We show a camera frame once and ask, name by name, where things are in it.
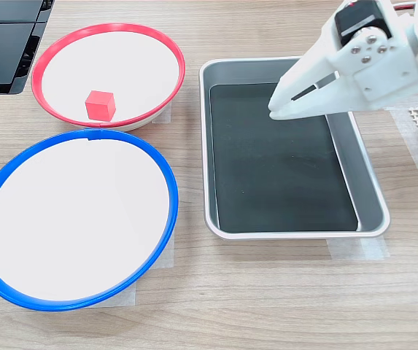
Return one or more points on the translucent tape strip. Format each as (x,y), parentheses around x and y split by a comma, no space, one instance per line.
(358,248)
(123,295)
(163,113)

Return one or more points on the small red cube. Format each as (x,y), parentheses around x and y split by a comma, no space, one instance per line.
(100,105)

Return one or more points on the white plate with red rim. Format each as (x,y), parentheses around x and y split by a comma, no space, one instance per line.
(110,65)

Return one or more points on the black tray mat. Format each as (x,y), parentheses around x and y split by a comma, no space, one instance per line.
(285,175)

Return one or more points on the steel tray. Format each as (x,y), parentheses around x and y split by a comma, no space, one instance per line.
(371,204)

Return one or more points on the white plate with blue rim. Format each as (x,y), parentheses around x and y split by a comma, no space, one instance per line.
(77,218)

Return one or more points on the black flat device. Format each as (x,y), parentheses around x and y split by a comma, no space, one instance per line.
(0,51)

